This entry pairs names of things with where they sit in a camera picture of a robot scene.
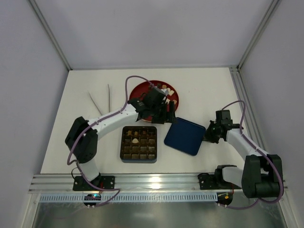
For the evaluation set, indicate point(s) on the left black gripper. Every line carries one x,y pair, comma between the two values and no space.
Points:
162,114

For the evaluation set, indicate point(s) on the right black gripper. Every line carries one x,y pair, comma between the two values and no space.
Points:
210,133

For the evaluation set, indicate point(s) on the blue box lid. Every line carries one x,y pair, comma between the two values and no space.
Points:
185,136

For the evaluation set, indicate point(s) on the blue chocolate box with tray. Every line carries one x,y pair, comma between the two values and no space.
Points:
143,152

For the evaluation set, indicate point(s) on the white heart chocolate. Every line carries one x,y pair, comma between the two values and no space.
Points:
135,141

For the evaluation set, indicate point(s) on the metal serving tongs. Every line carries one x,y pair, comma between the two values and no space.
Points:
101,101

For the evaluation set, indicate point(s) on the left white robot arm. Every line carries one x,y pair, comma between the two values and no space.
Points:
82,138

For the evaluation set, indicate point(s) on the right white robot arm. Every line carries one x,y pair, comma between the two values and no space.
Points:
262,174

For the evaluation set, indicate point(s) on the round red tray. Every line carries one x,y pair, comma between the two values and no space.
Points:
146,86

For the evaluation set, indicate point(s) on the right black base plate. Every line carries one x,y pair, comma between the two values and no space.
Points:
212,182

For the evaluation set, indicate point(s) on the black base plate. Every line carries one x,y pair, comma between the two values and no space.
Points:
101,182
212,182

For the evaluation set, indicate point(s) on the aluminium front rail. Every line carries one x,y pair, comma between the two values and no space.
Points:
52,183

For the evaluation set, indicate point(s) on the slotted cable duct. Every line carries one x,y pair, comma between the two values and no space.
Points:
124,197

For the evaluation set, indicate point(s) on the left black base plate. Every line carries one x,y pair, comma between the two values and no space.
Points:
101,182

